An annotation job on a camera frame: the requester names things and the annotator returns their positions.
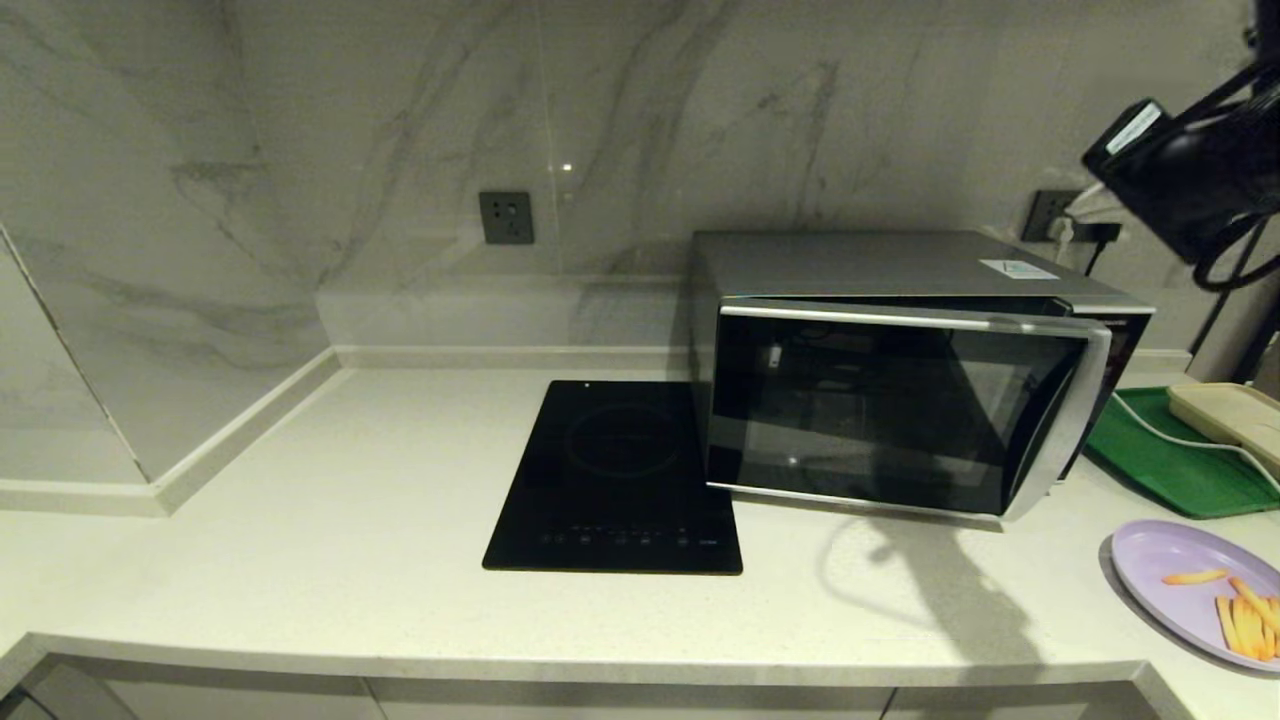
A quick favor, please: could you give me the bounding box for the grey angled cabinet panel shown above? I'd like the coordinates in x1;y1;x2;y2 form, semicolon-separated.
20;660;136;720

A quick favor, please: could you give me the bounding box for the grey single wall socket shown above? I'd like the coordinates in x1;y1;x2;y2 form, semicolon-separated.
477;191;534;247

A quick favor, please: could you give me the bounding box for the silver Panasonic microwave oven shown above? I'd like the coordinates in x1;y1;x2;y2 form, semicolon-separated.
688;230;1156;486

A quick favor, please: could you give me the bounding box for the green plastic tray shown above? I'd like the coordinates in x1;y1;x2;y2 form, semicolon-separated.
1082;386;1280;519

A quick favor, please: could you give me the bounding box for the black induction cooktop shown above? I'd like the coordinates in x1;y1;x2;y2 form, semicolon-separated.
481;380;744;576

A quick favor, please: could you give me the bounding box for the grey double wall socket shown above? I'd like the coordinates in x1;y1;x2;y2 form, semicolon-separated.
1021;190;1086;244

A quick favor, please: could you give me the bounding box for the beige plastic box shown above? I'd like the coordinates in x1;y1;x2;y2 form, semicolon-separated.
1165;382;1280;479

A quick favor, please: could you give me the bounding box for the purple plastic plate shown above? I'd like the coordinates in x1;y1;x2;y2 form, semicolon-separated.
1110;519;1280;671

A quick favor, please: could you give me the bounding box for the white power cable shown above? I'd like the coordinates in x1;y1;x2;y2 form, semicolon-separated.
1110;390;1280;498

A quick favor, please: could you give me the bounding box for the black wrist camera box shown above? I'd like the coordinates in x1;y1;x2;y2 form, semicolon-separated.
1083;98;1173;176

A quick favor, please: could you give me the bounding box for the dark glass microwave door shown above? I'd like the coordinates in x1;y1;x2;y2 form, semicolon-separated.
705;298;1113;523

